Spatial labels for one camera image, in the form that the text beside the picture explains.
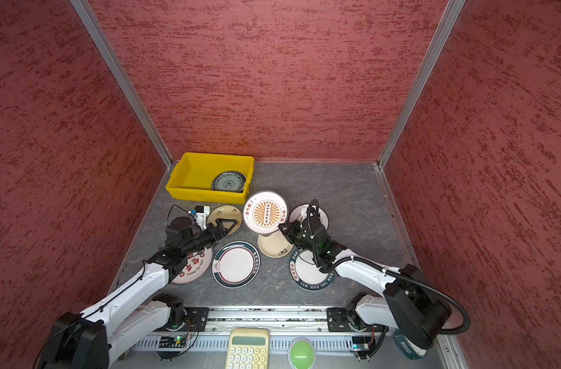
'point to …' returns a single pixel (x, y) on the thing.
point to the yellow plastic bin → (194, 174)
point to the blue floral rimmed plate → (229, 181)
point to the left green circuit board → (177, 341)
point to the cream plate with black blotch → (275, 244)
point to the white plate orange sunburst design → (263, 211)
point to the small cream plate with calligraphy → (226, 211)
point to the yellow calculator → (248, 348)
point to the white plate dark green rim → (243, 177)
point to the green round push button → (301, 354)
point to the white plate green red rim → (236, 264)
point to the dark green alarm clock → (412, 350)
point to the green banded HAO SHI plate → (305, 273)
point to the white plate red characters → (197, 267)
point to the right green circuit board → (361, 343)
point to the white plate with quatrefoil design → (300, 212)
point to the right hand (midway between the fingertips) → (274, 231)
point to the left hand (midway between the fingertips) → (234, 230)
